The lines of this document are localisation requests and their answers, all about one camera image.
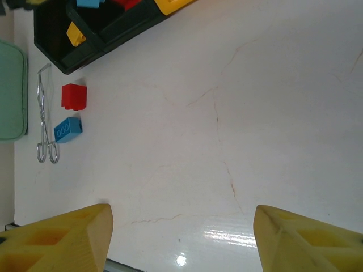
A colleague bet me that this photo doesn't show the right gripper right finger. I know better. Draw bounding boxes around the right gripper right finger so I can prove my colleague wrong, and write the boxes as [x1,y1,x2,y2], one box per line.
[253,205,363,272]

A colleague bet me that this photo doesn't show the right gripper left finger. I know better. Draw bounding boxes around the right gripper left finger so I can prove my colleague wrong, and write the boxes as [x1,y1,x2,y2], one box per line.
[0,203,113,272]

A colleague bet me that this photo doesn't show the yellow lego brick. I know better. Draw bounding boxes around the yellow lego brick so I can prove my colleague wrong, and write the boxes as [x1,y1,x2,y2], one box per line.
[66,22,87,47]

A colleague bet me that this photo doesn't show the blue lego brick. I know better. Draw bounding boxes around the blue lego brick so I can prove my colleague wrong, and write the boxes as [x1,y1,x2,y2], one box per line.
[53,116,84,144]
[75,0,108,9]

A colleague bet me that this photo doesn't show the metal tongs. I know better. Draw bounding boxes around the metal tongs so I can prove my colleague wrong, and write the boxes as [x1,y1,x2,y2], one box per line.
[36,63,61,165]

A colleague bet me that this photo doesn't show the red lego brick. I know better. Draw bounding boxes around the red lego brick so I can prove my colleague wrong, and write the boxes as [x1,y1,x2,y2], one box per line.
[110,0,142,12]
[61,83,88,112]

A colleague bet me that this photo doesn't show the mint green carry case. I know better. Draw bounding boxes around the mint green carry case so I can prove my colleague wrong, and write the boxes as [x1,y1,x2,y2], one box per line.
[0,38,29,143]

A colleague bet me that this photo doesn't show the black plastic bin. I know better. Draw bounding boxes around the black plastic bin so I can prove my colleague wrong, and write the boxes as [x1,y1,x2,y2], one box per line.
[33,0,104,76]
[66,0,168,53]

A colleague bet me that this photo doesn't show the yellow plastic bin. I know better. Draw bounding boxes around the yellow plastic bin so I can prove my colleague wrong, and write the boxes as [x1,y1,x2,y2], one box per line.
[154,0,198,16]

